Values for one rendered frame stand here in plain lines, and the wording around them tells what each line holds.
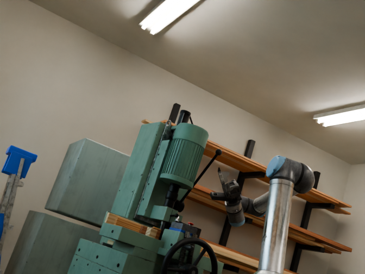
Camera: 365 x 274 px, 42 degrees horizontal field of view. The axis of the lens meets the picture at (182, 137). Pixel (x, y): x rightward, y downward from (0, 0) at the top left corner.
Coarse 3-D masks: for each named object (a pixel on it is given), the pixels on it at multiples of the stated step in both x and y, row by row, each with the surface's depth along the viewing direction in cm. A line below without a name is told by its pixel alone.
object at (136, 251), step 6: (114, 246) 223; (120, 246) 218; (126, 246) 214; (132, 246) 209; (126, 252) 211; (132, 252) 207; (138, 252) 208; (144, 252) 210; (150, 252) 212; (144, 258) 210; (150, 258) 212; (156, 258) 213; (162, 258) 215; (198, 270) 225
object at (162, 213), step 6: (156, 210) 238; (162, 210) 233; (168, 210) 232; (174, 210) 233; (150, 216) 240; (156, 216) 236; (162, 216) 231; (168, 216) 231; (174, 216) 233; (162, 222) 234; (168, 222) 232
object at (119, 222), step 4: (116, 220) 221; (120, 220) 221; (124, 220) 223; (116, 224) 220; (120, 224) 221; (124, 224) 223; (128, 224) 224; (132, 224) 225; (128, 228) 224; (132, 228) 225; (136, 228) 226
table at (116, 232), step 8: (104, 224) 220; (104, 232) 217; (112, 232) 210; (120, 232) 204; (128, 232) 206; (136, 232) 209; (120, 240) 204; (128, 240) 206; (136, 240) 208; (144, 240) 210; (152, 240) 213; (160, 240) 215; (144, 248) 210; (152, 248) 212; (160, 248) 213; (176, 256) 208; (200, 264) 226; (208, 264) 229
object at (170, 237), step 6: (162, 234) 220; (168, 234) 216; (174, 234) 212; (180, 234) 210; (162, 240) 218; (168, 240) 214; (174, 240) 210; (168, 246) 212; (198, 246) 215; (180, 252) 209; (186, 252) 211; (198, 252) 214
